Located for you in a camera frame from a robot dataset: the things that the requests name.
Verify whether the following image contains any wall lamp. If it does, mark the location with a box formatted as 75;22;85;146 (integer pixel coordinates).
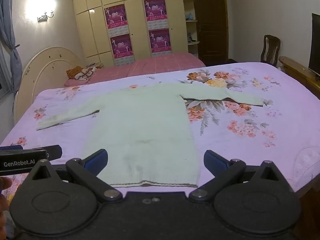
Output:
37;10;55;22

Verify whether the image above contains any cream curved headboard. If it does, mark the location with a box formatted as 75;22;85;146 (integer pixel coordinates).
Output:
13;46;87;124

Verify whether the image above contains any dark wooden chair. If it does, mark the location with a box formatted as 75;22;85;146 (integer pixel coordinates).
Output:
260;34;281;67

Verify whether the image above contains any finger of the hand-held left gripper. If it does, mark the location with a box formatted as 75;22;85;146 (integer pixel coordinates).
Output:
0;144;62;161

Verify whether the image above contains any cream corner shelf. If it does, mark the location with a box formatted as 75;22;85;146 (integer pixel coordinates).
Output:
182;0;200;59

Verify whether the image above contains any pink checked blanket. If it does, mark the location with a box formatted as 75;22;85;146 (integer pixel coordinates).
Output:
64;52;207;87

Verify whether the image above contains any pale green knit sweater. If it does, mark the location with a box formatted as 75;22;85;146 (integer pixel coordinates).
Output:
37;83;264;188

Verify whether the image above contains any grey curtain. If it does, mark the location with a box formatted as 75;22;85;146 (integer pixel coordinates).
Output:
0;0;23;93

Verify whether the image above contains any person's left hand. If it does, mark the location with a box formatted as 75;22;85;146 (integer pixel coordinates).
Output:
0;177;12;238

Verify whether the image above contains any black television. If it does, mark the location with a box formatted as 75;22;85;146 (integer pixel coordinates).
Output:
308;12;320;78

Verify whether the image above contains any pink wall poster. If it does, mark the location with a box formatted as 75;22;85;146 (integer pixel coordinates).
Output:
110;33;135;66
148;28;173;57
104;4;130;39
143;0;168;30

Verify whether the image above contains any dark wooden door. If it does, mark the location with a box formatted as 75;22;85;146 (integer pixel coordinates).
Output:
191;0;229;65

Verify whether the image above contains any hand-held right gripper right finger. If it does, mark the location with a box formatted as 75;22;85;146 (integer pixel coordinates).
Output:
189;150;288;202

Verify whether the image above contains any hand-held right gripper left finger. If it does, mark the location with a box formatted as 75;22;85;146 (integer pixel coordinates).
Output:
24;149;123;203

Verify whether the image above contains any cream wardrobe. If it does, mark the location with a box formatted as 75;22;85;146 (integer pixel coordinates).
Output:
69;0;188;67

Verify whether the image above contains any floral bed sheet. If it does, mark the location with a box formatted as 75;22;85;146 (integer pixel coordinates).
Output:
0;62;320;205

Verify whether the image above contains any orange patterned pillow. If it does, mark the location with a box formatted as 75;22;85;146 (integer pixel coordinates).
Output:
66;66;97;81

